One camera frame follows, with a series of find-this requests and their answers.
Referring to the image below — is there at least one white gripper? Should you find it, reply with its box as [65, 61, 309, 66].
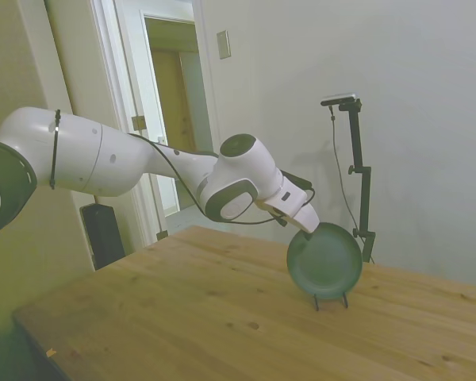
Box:
[255, 191, 322, 243]

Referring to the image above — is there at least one black rectangular box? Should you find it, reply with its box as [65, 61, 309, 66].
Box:
[79, 202, 127, 271]

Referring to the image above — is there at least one brown wooden door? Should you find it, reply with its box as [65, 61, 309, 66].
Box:
[149, 47, 196, 154]

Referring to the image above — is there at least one beige wall switch plate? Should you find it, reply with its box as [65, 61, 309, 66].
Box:
[215, 29, 232, 61]

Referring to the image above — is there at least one grey exterior camera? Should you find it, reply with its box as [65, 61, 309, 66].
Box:
[320, 91, 359, 108]

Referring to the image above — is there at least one dark green round plate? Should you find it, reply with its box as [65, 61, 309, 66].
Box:
[286, 221, 364, 299]

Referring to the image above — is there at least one white door frame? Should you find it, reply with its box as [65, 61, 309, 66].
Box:
[90, 0, 223, 249]

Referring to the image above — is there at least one black camera cable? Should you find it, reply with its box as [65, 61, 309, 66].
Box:
[328, 104, 363, 240]

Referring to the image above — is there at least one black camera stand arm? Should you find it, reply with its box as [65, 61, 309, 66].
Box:
[337, 98, 378, 264]

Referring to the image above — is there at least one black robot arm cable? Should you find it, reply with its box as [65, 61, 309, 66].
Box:
[127, 132, 317, 228]

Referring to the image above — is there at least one black wire plate stand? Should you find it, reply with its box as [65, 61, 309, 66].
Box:
[312, 292, 351, 312]

